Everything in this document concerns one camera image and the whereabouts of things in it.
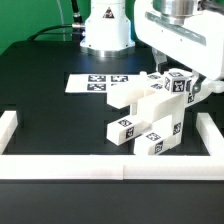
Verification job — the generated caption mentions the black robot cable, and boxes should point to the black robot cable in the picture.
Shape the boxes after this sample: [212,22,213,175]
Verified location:
[27,0,88,42]

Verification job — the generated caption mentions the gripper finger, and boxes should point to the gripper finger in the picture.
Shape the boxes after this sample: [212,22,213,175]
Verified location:
[191,73,204,95]
[153,49,168,74]

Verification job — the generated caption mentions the white chair seat part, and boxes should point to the white chair seat part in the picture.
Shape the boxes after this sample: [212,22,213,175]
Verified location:
[137,94,185,150]

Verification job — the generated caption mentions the white chair back part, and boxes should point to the white chair back part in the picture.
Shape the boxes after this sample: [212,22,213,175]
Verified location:
[107,68,224,123]

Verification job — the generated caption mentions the grey thin cable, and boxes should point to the grey thin cable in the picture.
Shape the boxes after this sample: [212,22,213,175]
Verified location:
[56,0,66,42]

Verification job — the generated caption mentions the white tagged cube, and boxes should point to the white tagged cube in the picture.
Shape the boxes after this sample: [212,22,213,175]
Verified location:
[164,71,192,94]

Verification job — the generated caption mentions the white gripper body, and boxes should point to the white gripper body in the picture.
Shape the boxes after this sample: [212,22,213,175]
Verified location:
[134,0,224,80]

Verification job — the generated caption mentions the white U-shaped fence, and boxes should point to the white U-shaped fence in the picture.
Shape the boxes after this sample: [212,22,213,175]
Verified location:
[0,112,224,181]

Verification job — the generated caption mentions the white chair side bar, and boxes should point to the white chair side bar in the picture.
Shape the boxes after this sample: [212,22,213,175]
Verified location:
[0,111,18,155]

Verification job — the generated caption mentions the white base tag plate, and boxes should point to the white base tag plate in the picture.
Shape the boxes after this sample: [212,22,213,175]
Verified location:
[65,74,140,93]

